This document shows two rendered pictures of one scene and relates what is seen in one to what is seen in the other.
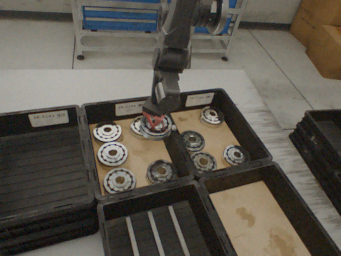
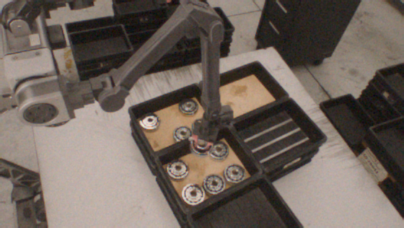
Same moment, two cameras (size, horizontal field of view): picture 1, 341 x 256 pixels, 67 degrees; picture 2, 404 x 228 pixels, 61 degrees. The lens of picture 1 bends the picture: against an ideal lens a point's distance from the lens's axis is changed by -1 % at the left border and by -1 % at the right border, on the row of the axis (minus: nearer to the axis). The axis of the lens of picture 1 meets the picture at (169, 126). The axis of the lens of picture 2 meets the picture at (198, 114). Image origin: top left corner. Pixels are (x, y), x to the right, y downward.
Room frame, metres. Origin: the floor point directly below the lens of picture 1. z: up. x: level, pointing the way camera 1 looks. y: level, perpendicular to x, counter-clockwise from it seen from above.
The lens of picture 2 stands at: (0.76, 0.85, 2.27)
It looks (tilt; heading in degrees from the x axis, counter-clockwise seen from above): 53 degrees down; 260
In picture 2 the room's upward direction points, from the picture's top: 9 degrees clockwise
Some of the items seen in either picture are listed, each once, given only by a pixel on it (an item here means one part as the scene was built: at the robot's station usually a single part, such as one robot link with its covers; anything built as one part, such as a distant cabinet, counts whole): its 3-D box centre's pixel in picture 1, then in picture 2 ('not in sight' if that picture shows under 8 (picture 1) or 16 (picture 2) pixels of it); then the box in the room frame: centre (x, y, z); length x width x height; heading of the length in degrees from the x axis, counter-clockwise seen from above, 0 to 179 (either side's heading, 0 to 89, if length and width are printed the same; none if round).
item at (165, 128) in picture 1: (156, 123); (202, 143); (0.59, 0.05, 0.99); 0.10 x 0.10 x 0.01
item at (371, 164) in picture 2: not in sight; (371, 166); (-0.59, -0.16, 0.41); 0.31 x 0.02 x 0.16; 110
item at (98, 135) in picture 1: (107, 131); (193, 194); (0.63, 0.22, 0.86); 0.10 x 0.10 x 0.01
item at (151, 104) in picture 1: (160, 95); (206, 128); (0.59, 0.04, 1.11); 0.10 x 0.07 x 0.07; 161
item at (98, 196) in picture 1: (132, 139); (208, 165); (0.56, 0.11, 0.92); 0.40 x 0.30 x 0.02; 27
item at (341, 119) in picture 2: not in sight; (344, 126); (-0.60, -0.58, 0.26); 0.40 x 0.30 x 0.23; 110
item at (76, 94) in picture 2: not in sight; (78, 94); (1.02, 0.16, 1.45); 0.09 x 0.08 x 0.12; 110
